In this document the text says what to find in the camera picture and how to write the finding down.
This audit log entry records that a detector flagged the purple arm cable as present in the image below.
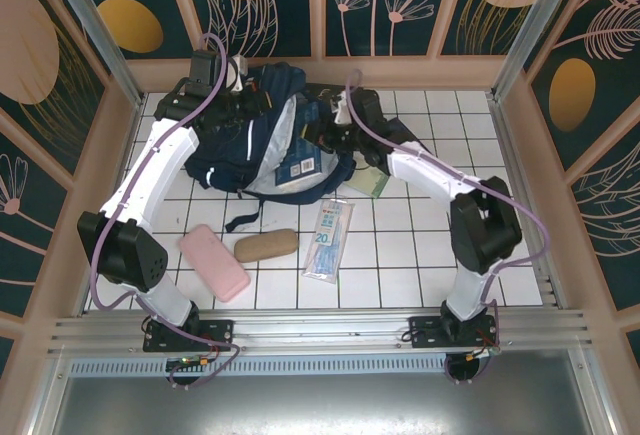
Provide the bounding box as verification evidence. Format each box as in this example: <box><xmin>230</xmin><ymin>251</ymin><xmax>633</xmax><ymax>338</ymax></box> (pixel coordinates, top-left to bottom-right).
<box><xmin>89</xmin><ymin>32</ymin><xmax>244</xmax><ymax>391</ymax></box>
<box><xmin>344</xmin><ymin>69</ymin><xmax>551</xmax><ymax>386</ymax></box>

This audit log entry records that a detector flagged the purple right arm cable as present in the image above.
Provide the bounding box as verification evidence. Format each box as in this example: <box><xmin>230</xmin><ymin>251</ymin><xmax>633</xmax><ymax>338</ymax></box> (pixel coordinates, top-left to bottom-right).
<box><xmin>344</xmin><ymin>69</ymin><xmax>551</xmax><ymax>386</ymax></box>

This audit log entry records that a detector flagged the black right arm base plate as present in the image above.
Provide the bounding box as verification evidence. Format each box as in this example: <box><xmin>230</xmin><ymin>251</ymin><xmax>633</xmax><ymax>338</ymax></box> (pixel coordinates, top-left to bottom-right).
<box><xmin>407</xmin><ymin>313</ymin><xmax>501</xmax><ymax>351</ymax></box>

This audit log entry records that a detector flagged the pink pencil case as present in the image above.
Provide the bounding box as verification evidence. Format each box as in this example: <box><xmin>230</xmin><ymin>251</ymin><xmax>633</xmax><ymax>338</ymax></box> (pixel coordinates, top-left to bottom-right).
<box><xmin>179</xmin><ymin>224</ymin><xmax>251</xmax><ymax>302</ymax></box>

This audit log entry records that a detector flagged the clear pack of blue pens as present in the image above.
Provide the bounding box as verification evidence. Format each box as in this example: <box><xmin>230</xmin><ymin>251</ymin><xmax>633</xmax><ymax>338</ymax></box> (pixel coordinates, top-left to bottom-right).
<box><xmin>303</xmin><ymin>194</ymin><xmax>357</xmax><ymax>286</ymax></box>

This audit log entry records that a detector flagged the slotted metal cable tray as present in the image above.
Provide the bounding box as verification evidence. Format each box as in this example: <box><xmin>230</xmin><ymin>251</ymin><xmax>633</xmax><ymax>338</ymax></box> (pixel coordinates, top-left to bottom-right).
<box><xmin>67</xmin><ymin>353</ymin><xmax>586</xmax><ymax>379</ymax></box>

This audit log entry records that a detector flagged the aluminium side rail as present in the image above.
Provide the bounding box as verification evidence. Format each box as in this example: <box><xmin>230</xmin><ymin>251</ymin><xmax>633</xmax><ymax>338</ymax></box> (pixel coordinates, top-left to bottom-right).
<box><xmin>487</xmin><ymin>94</ymin><xmax>569</xmax><ymax>312</ymax></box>

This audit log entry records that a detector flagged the blue book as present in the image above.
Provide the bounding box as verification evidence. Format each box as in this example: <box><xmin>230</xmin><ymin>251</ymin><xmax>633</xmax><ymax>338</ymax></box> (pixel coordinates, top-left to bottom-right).
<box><xmin>273</xmin><ymin>137</ymin><xmax>324</xmax><ymax>187</ymax></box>

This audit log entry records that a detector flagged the aluminium mounting rail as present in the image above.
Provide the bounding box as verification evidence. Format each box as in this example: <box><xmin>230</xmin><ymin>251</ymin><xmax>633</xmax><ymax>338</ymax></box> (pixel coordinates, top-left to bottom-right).
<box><xmin>47</xmin><ymin>307</ymin><xmax>596</xmax><ymax>356</ymax></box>

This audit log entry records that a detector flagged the tan fabric glasses case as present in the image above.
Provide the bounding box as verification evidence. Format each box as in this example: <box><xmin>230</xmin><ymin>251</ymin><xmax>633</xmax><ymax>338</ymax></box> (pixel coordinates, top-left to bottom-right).
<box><xmin>233</xmin><ymin>228</ymin><xmax>300</xmax><ymax>264</ymax></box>

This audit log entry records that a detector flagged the green notebook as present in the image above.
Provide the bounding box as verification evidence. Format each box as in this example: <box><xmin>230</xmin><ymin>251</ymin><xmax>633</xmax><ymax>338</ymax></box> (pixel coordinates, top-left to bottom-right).
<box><xmin>347</xmin><ymin>167</ymin><xmax>390</xmax><ymax>200</ymax></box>

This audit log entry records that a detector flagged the navy blue backpack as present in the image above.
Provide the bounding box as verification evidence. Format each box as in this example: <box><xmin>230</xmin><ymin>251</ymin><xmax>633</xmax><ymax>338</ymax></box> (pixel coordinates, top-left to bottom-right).
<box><xmin>187</xmin><ymin>62</ymin><xmax>359</xmax><ymax>235</ymax></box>

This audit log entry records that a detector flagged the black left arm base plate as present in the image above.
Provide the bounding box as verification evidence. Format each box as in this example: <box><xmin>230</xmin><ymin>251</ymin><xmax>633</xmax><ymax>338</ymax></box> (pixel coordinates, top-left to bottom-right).
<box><xmin>142</xmin><ymin>317</ymin><xmax>236</xmax><ymax>354</ymax></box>

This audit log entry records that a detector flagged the aluminium frame post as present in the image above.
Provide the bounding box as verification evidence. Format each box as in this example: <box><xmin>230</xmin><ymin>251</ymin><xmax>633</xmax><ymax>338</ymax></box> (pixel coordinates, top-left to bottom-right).
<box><xmin>488</xmin><ymin>0</ymin><xmax>584</xmax><ymax>102</ymax></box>
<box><xmin>42</xmin><ymin>0</ymin><xmax>147</xmax><ymax>107</ymax></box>

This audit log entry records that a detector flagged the grey metal sheet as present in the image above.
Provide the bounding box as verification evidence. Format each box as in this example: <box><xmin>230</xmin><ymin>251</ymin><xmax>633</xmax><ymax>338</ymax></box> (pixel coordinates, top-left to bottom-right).
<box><xmin>49</xmin><ymin>375</ymin><xmax>596</xmax><ymax>435</ymax></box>

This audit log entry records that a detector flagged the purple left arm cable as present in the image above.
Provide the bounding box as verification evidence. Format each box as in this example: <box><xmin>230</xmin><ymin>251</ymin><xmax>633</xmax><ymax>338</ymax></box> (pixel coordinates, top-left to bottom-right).
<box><xmin>89</xmin><ymin>32</ymin><xmax>244</xmax><ymax>391</ymax></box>

